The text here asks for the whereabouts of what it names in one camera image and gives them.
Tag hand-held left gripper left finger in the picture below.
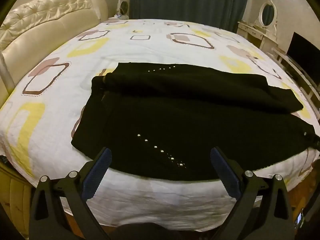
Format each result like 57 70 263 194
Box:
29 147 113 240

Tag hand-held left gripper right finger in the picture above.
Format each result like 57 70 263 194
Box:
210 146 295 240

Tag black pants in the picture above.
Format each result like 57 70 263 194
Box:
71 62 320 182

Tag white television stand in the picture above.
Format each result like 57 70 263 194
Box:
272 47 320 120

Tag printed bed sheet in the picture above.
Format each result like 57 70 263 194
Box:
0 19 320 233

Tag black television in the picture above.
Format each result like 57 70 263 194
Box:
286 32 320 87

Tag white dressing table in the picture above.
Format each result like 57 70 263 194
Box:
236 21 278 53

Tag cream tufted headboard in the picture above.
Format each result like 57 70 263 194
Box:
0 0 109 105

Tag small white fan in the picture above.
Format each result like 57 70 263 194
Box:
116 0 130 20

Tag oval white vanity mirror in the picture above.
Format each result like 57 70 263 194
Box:
259 0 278 28

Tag teal curtain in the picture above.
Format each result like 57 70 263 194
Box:
129 0 253 33

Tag cream padded bed frame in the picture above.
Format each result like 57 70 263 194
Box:
0 165 34 232

